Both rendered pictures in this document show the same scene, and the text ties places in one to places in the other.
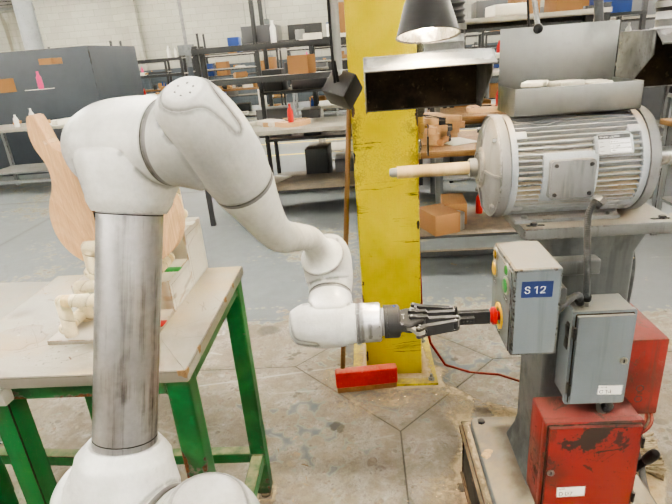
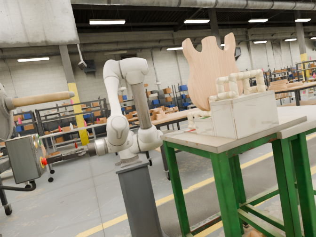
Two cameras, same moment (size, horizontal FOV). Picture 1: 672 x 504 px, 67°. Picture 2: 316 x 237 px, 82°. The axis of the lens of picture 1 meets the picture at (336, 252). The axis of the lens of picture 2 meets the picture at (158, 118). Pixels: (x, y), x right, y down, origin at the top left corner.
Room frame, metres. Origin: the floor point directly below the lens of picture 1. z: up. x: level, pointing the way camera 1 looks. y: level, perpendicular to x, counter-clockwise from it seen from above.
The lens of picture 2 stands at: (2.08, -0.21, 1.15)
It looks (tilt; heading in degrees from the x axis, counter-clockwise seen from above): 4 degrees down; 153
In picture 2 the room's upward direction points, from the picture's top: 11 degrees counter-clockwise
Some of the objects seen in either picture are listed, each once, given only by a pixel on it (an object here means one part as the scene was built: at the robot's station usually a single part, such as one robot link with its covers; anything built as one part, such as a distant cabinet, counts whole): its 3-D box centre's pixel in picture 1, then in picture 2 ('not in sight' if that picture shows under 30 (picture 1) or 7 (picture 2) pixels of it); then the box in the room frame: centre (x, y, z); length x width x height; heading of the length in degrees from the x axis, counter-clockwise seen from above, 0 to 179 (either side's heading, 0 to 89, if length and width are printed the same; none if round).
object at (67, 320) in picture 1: (66, 318); not in sight; (1.13, 0.67, 0.99); 0.03 x 0.03 x 0.09
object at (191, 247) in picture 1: (153, 253); (243, 114); (1.48, 0.56, 1.02); 0.27 x 0.15 x 0.17; 86
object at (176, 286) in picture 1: (135, 286); (223, 121); (1.32, 0.57, 0.98); 0.27 x 0.16 x 0.09; 86
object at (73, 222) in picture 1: (112, 193); (214, 74); (1.32, 0.57, 1.25); 0.35 x 0.04 x 0.40; 85
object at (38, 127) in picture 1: (47, 134); (227, 43); (1.33, 0.70, 1.41); 0.07 x 0.04 x 0.10; 85
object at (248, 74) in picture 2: not in sight; (245, 75); (1.52, 0.55, 1.20); 0.20 x 0.03 x 0.03; 85
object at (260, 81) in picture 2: not in sight; (260, 82); (1.53, 0.64, 1.15); 0.03 x 0.03 x 0.09
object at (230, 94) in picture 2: not in sight; (225, 95); (1.47, 0.46, 1.12); 0.11 x 0.03 x 0.03; 176
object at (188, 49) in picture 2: not in sight; (190, 47); (1.31, 0.44, 1.40); 0.07 x 0.04 x 0.09; 85
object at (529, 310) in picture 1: (550, 301); (10, 168); (1.02, -0.47, 0.99); 0.24 x 0.21 x 0.26; 86
